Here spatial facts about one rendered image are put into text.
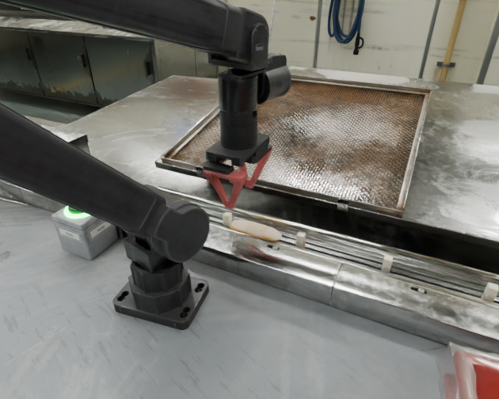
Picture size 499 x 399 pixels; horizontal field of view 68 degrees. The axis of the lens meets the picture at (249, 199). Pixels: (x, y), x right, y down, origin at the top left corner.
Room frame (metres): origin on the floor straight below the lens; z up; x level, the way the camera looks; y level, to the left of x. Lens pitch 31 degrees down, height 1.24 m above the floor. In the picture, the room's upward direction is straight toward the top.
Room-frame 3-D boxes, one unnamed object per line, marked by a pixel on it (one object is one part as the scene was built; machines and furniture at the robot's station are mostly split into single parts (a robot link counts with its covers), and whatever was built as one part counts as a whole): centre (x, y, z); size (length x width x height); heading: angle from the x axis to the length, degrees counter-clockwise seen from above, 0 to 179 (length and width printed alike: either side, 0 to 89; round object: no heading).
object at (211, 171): (0.52, 0.03, 0.96); 0.07 x 0.07 x 0.09; 64
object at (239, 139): (0.54, 0.02, 1.03); 0.10 x 0.07 x 0.07; 154
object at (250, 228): (0.53, -0.01, 0.86); 0.10 x 0.04 x 0.01; 64
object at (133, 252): (0.42, 0.12, 0.94); 0.09 x 0.05 x 0.10; 141
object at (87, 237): (0.53, 0.29, 0.84); 0.08 x 0.08 x 0.11; 64
